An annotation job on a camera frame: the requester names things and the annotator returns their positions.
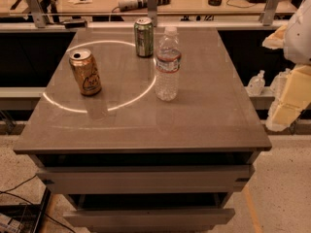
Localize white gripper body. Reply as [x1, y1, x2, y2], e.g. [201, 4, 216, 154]
[284, 0, 311, 65]

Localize black floor crate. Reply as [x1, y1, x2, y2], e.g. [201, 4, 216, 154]
[0, 189, 51, 233]

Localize grey drawer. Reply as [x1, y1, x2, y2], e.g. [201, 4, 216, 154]
[37, 165, 255, 194]
[63, 208, 235, 232]

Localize middle metal bracket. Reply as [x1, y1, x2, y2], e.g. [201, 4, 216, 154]
[147, 0, 157, 26]

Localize green soda can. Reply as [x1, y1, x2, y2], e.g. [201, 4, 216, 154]
[134, 17, 154, 57]

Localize small clear bottle right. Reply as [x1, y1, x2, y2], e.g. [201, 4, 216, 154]
[269, 68, 290, 95]

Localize small clear bottle left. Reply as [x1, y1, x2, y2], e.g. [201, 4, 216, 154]
[247, 70, 265, 96]

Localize metal bracket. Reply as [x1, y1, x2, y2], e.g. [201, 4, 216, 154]
[25, 0, 47, 28]
[259, 0, 281, 26]
[147, 0, 157, 26]

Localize gold soda can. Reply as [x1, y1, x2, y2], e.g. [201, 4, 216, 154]
[69, 49, 101, 96]

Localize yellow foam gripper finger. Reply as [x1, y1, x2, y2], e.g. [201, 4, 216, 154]
[265, 64, 311, 132]
[262, 25, 287, 50]

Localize left metal bracket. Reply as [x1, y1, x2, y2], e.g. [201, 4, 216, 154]
[25, 0, 47, 28]

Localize small clear bottle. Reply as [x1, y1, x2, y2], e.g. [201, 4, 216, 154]
[269, 68, 290, 95]
[247, 70, 265, 96]

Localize black floor cable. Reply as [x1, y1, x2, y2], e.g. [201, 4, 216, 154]
[0, 174, 76, 233]

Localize lower grey drawer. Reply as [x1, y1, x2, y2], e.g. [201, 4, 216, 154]
[63, 208, 235, 232]

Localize clear plastic water bottle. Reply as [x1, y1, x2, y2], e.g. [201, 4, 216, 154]
[155, 26, 182, 101]

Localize small black box on rail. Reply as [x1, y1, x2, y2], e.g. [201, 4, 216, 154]
[62, 18, 87, 29]

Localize upper grey drawer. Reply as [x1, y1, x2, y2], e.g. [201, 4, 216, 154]
[37, 165, 255, 194]

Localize grey drawer cabinet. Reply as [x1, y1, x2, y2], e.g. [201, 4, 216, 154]
[13, 26, 273, 233]

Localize right metal bracket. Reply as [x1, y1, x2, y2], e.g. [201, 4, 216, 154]
[259, 0, 281, 26]

